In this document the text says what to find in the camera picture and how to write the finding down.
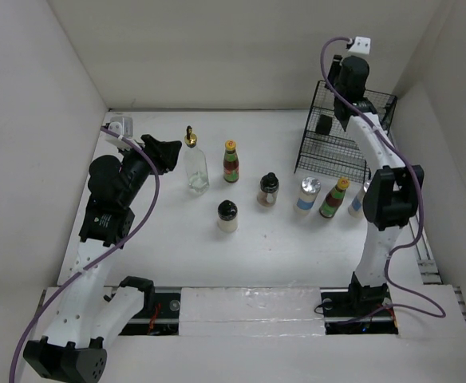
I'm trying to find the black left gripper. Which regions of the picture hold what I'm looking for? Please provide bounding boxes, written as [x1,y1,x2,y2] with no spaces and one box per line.
[117,134,180,206]

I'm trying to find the glass oil bottle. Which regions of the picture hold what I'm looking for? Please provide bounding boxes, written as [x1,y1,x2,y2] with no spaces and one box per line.
[184,125,210,195]

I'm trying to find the yellow cap sauce bottle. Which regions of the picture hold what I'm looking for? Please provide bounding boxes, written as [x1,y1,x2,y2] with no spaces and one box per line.
[223,140,239,183]
[318,177,350,219]

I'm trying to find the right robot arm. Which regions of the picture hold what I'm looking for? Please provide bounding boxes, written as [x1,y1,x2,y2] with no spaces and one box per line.
[327,55,418,316]

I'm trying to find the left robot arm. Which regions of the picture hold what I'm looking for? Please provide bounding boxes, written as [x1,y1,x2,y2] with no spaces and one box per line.
[23,132,182,382]

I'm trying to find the white spice jar black cap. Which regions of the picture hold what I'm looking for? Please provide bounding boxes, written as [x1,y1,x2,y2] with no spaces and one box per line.
[217,199,239,234]

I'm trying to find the brown spice jar black cap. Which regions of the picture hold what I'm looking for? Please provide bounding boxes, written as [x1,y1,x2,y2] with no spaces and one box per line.
[257,172,279,207]

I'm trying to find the blue label silver cap jar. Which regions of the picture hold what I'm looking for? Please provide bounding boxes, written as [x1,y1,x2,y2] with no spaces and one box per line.
[294,176,321,215]

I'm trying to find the right blue label jar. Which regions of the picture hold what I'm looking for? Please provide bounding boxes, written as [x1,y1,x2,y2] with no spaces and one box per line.
[348,180,370,218]

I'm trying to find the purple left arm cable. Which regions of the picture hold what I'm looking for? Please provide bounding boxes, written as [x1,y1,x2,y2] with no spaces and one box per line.
[8,124,162,383]

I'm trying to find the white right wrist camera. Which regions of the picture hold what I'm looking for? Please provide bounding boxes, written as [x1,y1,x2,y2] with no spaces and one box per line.
[346,36,371,56]

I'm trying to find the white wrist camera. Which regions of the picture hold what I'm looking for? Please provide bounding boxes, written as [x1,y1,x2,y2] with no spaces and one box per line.
[346,36,371,56]
[106,116,133,139]

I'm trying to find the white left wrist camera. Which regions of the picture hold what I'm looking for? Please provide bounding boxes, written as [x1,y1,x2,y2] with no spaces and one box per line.
[106,116,133,139]

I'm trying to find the black wire rack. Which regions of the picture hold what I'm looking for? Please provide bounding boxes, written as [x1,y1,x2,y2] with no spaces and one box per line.
[293,80,397,181]

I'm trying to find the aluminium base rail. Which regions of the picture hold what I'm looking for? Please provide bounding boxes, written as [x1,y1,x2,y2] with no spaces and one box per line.
[37,285,401,337]

